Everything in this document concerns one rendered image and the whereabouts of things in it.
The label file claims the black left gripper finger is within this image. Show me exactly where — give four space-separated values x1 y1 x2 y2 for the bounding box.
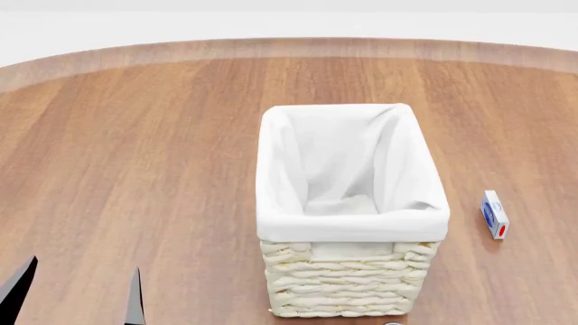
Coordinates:
0 255 39 325
124 265 149 325

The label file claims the cream woven basket white liner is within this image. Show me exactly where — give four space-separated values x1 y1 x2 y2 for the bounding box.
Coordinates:
255 102 452 319

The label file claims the small white blue box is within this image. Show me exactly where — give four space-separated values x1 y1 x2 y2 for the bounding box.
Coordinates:
479 190 510 241

